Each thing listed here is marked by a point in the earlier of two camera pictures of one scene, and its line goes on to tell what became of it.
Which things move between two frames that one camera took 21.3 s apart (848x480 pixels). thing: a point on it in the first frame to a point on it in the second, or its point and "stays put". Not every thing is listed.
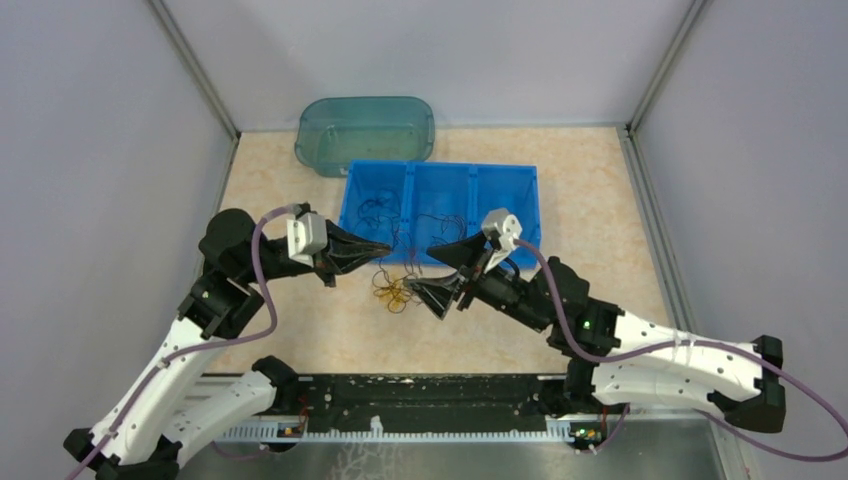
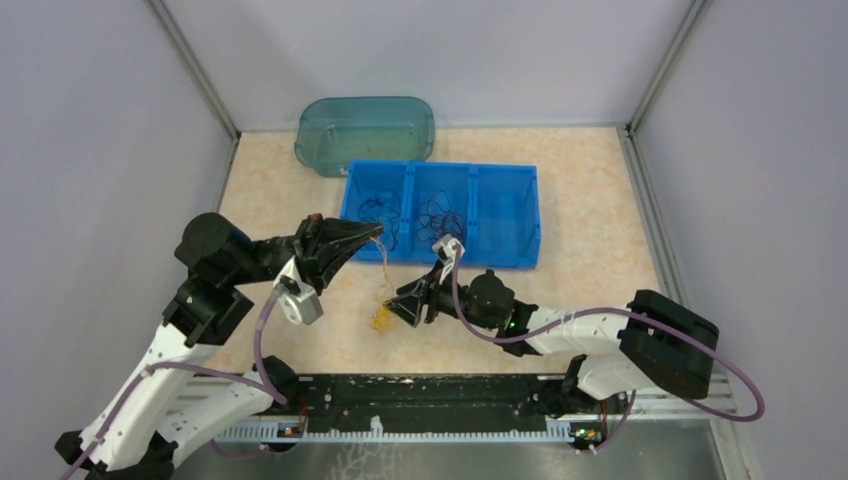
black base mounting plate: (424, 400) stays put
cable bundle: (398, 292) to (382, 321)
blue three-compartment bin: (411, 207) stays put
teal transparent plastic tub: (331, 132) stays put
